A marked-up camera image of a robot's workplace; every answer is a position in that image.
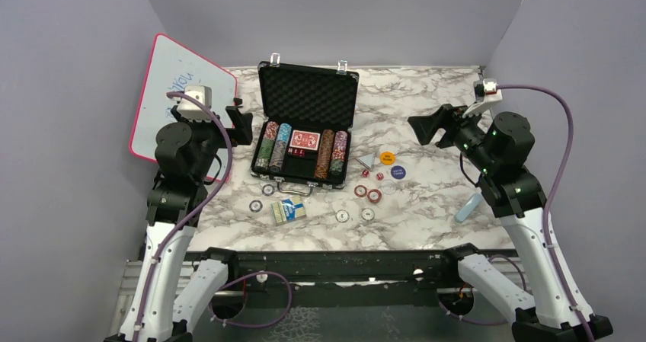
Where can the orange dealer button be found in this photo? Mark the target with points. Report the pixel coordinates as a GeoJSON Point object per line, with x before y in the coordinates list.
{"type": "Point", "coordinates": [387, 158]}

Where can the purple green chip stack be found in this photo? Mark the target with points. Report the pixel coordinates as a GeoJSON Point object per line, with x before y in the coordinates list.
{"type": "Point", "coordinates": [338, 153]}

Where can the red poker chip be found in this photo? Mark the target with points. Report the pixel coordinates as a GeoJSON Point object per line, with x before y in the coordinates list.
{"type": "Point", "coordinates": [374, 196]}
{"type": "Point", "coordinates": [360, 191]}

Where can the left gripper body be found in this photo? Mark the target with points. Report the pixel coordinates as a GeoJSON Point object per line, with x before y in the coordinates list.
{"type": "Point", "coordinates": [208, 135]}

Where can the red poker chip right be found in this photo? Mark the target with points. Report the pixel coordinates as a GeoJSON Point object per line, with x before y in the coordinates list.
{"type": "Point", "coordinates": [374, 196]}

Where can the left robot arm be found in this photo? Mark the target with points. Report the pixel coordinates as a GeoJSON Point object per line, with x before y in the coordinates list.
{"type": "Point", "coordinates": [185, 151]}

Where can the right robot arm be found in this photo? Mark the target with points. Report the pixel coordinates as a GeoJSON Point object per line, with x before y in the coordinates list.
{"type": "Point", "coordinates": [553, 309]}

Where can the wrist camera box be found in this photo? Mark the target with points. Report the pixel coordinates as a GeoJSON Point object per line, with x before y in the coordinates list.
{"type": "Point", "coordinates": [487, 95]}
{"type": "Point", "coordinates": [192, 112]}

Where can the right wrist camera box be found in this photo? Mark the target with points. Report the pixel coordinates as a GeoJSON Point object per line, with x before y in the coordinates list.
{"type": "Point", "coordinates": [487, 95]}

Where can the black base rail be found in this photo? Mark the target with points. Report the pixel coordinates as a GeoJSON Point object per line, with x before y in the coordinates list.
{"type": "Point", "coordinates": [329, 279]}

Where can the clear plastic triangle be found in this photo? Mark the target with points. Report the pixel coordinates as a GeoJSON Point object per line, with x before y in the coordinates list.
{"type": "Point", "coordinates": [367, 161]}

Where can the blue orange chip stack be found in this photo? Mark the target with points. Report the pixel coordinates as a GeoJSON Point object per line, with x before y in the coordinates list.
{"type": "Point", "coordinates": [280, 147]}

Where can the white poker chip right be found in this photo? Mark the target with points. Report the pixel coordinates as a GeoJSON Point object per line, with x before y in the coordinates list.
{"type": "Point", "coordinates": [367, 214]}

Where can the red playing card deck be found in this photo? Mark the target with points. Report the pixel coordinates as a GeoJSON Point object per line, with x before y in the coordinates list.
{"type": "Point", "coordinates": [305, 140]}

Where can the red dice in case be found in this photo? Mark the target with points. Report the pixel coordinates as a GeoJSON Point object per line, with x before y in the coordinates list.
{"type": "Point", "coordinates": [296, 152]}

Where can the red green chip stack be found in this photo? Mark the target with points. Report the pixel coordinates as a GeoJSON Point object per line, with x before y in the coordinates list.
{"type": "Point", "coordinates": [266, 146]}

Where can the blue playing card deck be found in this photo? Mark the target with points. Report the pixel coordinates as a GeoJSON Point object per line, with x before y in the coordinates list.
{"type": "Point", "coordinates": [288, 210]}

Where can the blue white poker chip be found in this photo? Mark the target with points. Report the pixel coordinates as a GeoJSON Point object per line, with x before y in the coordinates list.
{"type": "Point", "coordinates": [255, 206]}

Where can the grey poker chip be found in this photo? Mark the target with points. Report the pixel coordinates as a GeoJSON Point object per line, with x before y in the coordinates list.
{"type": "Point", "coordinates": [268, 190]}

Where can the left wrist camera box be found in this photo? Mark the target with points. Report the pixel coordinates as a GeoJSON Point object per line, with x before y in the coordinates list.
{"type": "Point", "coordinates": [192, 112]}

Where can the orange black chip stack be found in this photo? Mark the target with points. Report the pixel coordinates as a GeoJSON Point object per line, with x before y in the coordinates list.
{"type": "Point", "coordinates": [324, 154]}

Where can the blue dealer button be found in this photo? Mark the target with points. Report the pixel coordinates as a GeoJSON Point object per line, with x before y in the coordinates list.
{"type": "Point", "coordinates": [398, 172]}

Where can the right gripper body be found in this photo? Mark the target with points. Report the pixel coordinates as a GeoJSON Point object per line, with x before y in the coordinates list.
{"type": "Point", "coordinates": [465, 133]}

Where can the black poker case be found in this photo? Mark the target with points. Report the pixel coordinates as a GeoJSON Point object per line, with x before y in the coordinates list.
{"type": "Point", "coordinates": [311, 99]}

